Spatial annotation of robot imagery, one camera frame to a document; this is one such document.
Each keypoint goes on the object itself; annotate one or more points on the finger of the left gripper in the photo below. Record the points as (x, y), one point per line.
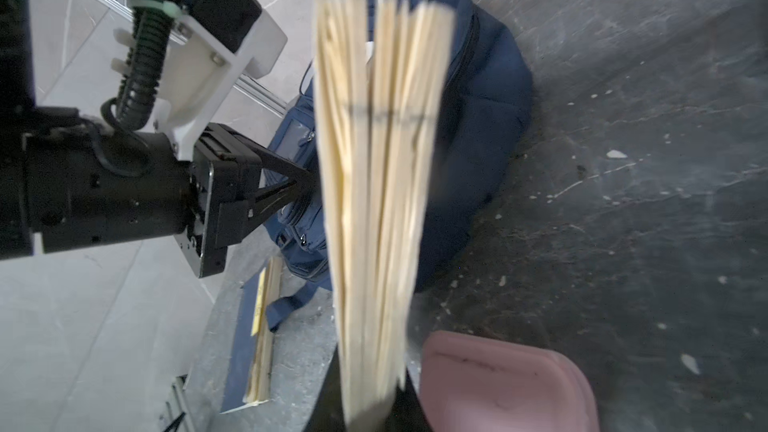
(262, 182)

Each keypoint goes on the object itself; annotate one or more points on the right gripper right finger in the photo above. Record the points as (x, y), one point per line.
(407, 414)

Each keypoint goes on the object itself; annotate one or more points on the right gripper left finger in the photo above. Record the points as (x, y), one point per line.
(328, 415)

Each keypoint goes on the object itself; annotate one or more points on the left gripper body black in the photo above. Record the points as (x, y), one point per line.
(86, 186)

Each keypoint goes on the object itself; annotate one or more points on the purple book yellow label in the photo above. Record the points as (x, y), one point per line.
(379, 76)

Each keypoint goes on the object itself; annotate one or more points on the navy blue student backpack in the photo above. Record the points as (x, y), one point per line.
(486, 108)

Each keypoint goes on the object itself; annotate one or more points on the pink pencil case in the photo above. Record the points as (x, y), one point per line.
(470, 383)

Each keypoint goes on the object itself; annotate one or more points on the blue book yellow label left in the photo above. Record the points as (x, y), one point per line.
(249, 371)

